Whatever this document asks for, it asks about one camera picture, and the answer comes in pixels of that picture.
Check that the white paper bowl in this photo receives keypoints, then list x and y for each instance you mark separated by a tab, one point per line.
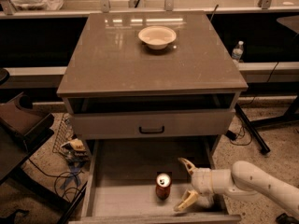
157	37

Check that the grey cabinet with counter top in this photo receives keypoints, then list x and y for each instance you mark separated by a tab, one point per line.
113	71

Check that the dark brown chair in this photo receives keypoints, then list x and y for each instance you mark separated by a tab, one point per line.
23	131

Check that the wire mesh basket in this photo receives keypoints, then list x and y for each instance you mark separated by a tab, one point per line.
63	135

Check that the orange soda can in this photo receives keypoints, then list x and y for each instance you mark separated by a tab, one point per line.
163	186

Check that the black drawer handle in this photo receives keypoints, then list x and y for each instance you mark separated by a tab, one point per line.
158	130

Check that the open grey middle drawer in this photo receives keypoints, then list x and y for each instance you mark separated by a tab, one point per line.
122	182

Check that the clear plastic water bottle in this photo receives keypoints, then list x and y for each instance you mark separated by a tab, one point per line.
238	51

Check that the closed grey upper drawer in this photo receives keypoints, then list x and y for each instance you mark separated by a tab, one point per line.
176	123

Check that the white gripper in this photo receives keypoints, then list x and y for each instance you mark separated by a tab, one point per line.
202	180

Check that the black table leg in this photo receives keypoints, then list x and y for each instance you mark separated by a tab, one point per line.
264	147

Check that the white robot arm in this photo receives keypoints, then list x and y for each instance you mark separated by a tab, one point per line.
243	182

